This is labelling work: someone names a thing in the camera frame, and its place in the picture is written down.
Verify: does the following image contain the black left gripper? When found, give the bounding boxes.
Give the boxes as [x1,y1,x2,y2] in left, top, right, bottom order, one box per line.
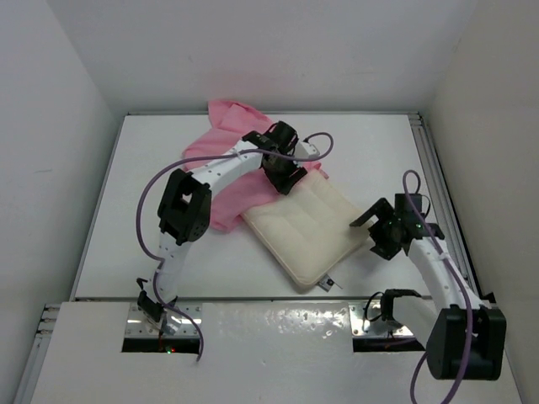
[264,148,306,194]

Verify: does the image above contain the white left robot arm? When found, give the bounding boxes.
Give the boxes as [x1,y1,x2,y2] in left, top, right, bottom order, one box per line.
[136,121,319,324]

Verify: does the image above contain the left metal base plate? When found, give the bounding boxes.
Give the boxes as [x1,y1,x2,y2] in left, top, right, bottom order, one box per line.
[125,303,202,340]

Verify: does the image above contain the cream pillow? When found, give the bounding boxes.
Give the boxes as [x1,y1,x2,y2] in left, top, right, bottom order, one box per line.
[242,170,369,291]

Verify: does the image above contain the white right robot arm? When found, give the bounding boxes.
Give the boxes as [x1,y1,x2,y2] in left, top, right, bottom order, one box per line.
[351,194,507,380]

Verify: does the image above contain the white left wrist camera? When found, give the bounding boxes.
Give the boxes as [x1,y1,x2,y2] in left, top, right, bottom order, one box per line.
[294,141,320,162]

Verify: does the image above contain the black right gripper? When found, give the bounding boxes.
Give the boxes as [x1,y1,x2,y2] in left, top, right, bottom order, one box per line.
[351,198,401,260]

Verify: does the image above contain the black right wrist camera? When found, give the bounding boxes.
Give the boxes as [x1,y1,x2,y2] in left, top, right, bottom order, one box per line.
[394,193,426,221]

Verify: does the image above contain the metal base plate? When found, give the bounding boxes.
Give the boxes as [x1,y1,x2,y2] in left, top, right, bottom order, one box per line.
[125,303,202,340]
[349,300,414,339]

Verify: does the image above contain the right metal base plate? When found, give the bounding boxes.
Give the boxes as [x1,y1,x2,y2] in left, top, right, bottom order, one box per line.
[349,300,414,339]

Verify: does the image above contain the pink pillowcase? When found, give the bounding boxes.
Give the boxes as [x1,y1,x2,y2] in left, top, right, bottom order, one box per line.
[183,98,332,232]

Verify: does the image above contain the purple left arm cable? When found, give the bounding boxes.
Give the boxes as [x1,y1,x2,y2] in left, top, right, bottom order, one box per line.
[136,132,337,363]

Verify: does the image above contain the white front cover board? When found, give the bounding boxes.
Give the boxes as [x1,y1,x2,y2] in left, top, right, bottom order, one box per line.
[24,299,521,404]

